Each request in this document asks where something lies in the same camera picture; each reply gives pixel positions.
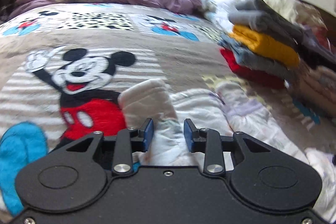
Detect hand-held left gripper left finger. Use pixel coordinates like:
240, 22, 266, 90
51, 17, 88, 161
64, 118, 155, 177

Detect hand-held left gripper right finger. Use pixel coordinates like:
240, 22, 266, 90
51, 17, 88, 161
183, 118, 266, 177

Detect white floral padded garment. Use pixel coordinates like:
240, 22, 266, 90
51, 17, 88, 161
118, 78, 336, 217

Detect cartoon mouse printed blanket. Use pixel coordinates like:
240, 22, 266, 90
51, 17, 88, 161
0, 2, 336, 217

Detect red folded garment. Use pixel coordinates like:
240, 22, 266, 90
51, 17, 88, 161
219, 48, 287, 90

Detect blue denim folded garment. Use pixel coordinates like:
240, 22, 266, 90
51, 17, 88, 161
217, 37, 300, 83

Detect yellow folded garment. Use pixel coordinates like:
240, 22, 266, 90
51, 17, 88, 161
228, 25, 301, 69

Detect beige folded garment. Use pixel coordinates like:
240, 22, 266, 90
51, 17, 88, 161
299, 67, 336, 120

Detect purple grey folded garment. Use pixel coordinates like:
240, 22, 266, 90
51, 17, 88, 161
301, 25, 336, 62

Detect cream quilt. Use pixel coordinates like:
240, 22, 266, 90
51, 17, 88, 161
249, 0, 326, 28

